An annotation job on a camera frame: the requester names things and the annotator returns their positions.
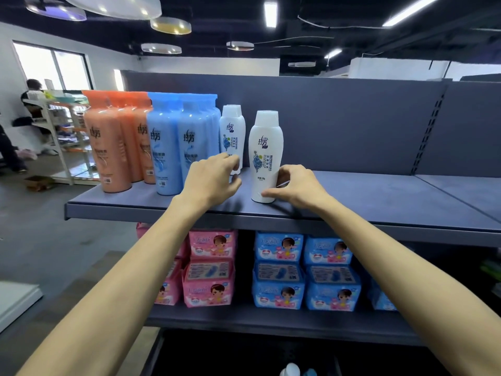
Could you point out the small white shampoo bottle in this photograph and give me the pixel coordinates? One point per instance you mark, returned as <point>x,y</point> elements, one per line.
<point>232,131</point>

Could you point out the window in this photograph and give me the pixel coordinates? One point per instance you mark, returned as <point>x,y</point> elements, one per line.
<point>51,66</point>

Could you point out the orange shampoo bottle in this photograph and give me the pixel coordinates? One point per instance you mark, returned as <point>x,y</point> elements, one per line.
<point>129,129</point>
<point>145,152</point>
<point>107,148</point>

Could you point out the white display rack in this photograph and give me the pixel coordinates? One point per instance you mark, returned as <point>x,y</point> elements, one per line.
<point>58,133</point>

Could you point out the white capped bottle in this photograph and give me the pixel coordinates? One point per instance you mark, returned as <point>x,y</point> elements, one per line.
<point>290,370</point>

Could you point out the yellow round ceiling lamp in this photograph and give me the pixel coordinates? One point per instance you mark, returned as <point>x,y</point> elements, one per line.
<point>171,25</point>

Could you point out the person's right thumb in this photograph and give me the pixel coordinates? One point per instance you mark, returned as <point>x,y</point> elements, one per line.
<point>276,194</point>

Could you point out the blue shampoo bottle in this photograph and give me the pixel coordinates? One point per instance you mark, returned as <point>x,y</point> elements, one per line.
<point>164,152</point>
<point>193,133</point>
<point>213,125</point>

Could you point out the person's left forearm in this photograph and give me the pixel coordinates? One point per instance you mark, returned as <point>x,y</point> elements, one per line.
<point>117,293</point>

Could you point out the large white round ceiling lamp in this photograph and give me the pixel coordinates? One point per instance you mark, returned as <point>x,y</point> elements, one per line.
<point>117,5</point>

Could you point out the pink pad packet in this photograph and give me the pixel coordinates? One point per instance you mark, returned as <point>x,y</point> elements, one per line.
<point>209,283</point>
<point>170,285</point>
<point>213,244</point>
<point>141,229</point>

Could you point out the cardboard box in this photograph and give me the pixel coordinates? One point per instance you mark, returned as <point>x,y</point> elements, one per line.
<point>38,183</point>

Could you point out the person's left hand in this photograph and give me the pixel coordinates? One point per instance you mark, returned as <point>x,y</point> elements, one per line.
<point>207,182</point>

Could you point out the grey metal shelving unit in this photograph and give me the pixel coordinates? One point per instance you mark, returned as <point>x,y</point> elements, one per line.
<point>352,129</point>

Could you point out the grey round ceiling lamp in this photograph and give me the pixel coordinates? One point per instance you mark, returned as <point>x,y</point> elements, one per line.
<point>240,46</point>
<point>161,48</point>

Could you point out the blue pad packet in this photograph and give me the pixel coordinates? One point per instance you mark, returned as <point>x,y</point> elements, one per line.
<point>381,299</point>
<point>328,250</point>
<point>278,285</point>
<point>278,246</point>
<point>332,287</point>

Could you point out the ceiling strip light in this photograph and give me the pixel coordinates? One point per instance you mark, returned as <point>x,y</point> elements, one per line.
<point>411,10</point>
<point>333,53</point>
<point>270,14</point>

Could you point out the white low platform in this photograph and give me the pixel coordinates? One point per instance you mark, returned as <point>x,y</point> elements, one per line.
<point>15,303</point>

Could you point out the person's right hand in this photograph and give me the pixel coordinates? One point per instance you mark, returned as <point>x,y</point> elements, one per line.
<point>303,187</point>

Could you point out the purple round ceiling lamp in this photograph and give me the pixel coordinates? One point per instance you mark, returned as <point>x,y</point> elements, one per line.
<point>54,9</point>

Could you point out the person's right forearm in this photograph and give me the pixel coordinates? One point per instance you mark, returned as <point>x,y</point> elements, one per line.
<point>407,278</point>

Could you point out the person's left thumb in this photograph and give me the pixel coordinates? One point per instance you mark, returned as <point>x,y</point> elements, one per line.
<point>231,187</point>

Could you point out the large white shampoo bottle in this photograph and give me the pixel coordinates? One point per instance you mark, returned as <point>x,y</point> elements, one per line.
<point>266,152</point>

